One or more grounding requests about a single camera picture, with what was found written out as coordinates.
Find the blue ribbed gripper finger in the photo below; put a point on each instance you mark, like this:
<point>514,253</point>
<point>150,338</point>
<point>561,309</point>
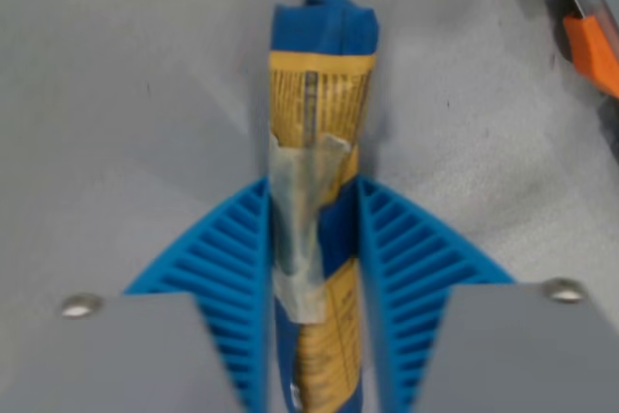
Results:
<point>227,277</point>
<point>411,277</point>

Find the blue bag with yellow label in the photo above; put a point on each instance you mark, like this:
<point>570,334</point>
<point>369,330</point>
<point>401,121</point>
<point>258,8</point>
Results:
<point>319,94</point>

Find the orange grey utility knife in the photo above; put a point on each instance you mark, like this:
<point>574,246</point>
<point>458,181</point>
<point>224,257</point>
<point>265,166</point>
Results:
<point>592,45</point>

